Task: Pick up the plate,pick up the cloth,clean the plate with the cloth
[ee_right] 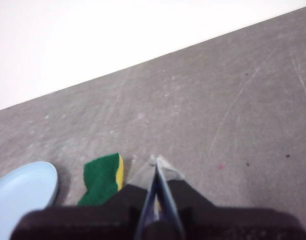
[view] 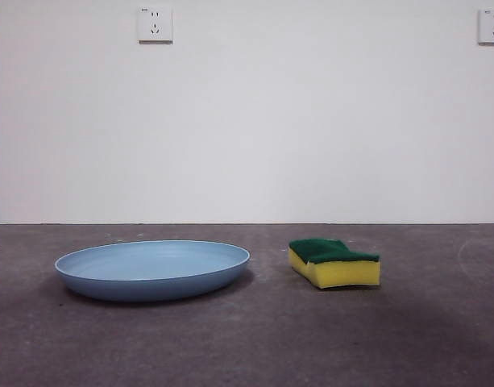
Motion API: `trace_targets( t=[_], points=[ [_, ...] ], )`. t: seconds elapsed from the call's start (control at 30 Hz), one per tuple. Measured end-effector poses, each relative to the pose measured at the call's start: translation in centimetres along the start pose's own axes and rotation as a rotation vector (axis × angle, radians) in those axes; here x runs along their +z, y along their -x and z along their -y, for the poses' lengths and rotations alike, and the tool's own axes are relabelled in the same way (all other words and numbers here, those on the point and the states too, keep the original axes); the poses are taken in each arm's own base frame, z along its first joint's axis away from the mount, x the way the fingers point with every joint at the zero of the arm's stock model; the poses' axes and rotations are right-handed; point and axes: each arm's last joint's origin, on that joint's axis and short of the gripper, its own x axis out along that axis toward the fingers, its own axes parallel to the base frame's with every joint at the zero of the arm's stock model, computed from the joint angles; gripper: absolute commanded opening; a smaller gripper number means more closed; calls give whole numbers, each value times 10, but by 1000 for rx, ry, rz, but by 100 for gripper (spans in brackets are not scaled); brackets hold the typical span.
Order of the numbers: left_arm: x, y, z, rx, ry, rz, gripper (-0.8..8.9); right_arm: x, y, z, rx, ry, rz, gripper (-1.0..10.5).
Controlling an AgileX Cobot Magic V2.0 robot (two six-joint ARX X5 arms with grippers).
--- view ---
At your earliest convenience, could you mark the white wall socket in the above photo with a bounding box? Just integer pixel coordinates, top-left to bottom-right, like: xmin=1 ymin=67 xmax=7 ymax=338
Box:
xmin=477 ymin=8 xmax=494 ymax=45
xmin=137 ymin=5 xmax=174 ymax=44

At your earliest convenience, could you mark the yellow sponge with green pad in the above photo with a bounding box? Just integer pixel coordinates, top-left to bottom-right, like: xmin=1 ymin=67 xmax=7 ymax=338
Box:
xmin=288 ymin=238 xmax=381 ymax=290

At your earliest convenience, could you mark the light blue round plate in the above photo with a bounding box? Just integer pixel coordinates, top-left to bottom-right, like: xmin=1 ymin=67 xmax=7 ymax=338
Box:
xmin=54 ymin=239 xmax=251 ymax=302

